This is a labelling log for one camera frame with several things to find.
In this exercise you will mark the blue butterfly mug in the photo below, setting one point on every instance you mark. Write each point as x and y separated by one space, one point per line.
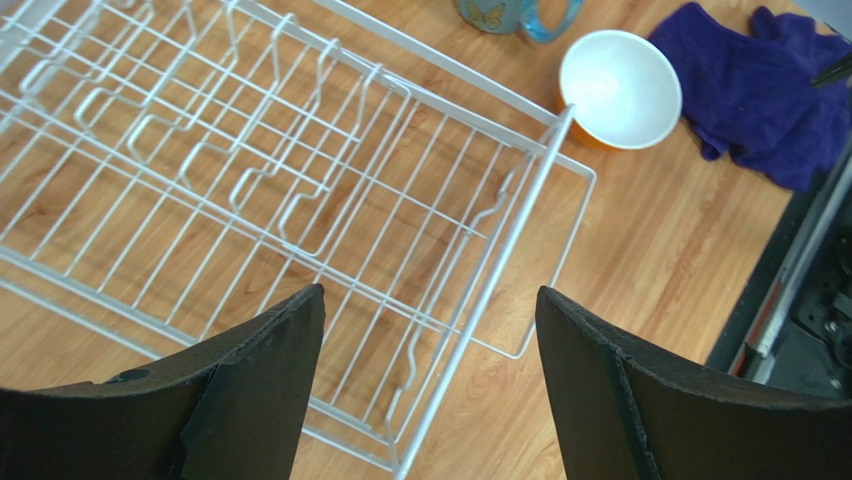
509 17

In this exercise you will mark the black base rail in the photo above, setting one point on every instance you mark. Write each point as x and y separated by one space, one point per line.
791 326

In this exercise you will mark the white wire dish rack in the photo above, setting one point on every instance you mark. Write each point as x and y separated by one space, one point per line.
170 169

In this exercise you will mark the orange bowl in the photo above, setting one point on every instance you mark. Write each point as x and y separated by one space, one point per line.
624 93

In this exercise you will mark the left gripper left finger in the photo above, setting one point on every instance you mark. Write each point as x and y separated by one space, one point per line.
229 407

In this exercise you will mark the purple cloth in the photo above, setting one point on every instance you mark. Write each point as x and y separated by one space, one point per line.
750 96

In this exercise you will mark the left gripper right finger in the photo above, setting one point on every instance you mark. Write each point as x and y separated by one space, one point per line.
625 408

